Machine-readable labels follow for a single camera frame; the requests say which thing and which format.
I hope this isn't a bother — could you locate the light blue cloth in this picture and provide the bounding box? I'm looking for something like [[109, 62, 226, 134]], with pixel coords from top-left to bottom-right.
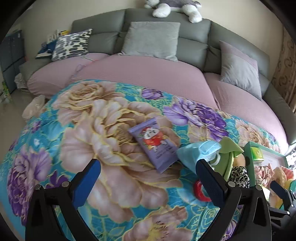
[[177, 140, 222, 174]]

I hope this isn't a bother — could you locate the lime green cloth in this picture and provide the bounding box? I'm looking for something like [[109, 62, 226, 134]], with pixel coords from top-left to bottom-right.
[[213, 137, 244, 181]]

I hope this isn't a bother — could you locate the pink white striped fuzzy towel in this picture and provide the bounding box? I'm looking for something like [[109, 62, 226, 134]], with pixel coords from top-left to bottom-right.
[[280, 166, 294, 180]]

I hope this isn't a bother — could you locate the pink white cloth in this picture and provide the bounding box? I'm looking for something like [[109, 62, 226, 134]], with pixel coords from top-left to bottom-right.
[[254, 164, 274, 188]]

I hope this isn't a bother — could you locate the black white leopard cloth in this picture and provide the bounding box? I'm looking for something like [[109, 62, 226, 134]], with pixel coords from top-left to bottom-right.
[[229, 166, 250, 188]]

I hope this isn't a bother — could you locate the white tray teal rim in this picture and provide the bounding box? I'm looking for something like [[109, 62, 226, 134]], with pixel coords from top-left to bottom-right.
[[243, 142, 288, 187]]

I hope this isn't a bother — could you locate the beige potato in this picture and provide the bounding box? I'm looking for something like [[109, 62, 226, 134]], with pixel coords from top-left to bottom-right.
[[233, 154, 246, 167]]

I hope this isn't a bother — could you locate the floral teal blanket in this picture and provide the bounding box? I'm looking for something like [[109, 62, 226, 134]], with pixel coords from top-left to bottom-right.
[[1, 80, 280, 240]]

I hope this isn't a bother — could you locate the purple cartoon snack packet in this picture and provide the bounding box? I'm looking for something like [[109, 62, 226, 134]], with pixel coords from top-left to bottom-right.
[[128, 118, 178, 173]]

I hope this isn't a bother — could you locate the beige patterned curtain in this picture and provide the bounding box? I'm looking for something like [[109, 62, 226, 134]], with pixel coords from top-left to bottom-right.
[[272, 28, 296, 113]]

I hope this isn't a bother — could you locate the pink sofa seat cover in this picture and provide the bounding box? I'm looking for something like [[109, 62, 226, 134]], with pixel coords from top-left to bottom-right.
[[20, 53, 288, 153]]

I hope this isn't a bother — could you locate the grey pink right cushion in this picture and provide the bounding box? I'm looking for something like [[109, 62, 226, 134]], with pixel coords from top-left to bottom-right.
[[219, 41, 262, 100]]

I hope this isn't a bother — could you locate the blue cushion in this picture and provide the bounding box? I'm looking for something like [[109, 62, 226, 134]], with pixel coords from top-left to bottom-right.
[[35, 40, 57, 59]]

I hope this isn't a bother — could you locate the black white patterned cushion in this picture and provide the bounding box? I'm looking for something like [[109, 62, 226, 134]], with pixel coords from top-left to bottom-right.
[[52, 29, 92, 62]]

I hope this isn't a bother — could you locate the grey sofa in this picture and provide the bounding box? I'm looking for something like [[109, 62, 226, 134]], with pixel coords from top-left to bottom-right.
[[18, 7, 296, 145]]

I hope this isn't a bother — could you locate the grey middle cushion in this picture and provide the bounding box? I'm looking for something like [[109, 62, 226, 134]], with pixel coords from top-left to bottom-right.
[[119, 22, 181, 62]]

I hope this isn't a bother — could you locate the dark blue cabinet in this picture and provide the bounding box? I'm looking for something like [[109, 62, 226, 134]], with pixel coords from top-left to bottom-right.
[[1, 30, 26, 93]]

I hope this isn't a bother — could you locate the grey white plush dog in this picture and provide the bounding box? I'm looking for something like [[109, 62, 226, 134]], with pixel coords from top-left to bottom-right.
[[144, 0, 203, 23]]

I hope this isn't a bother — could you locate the red ribbon ring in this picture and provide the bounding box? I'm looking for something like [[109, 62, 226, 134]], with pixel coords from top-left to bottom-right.
[[193, 179, 212, 202]]

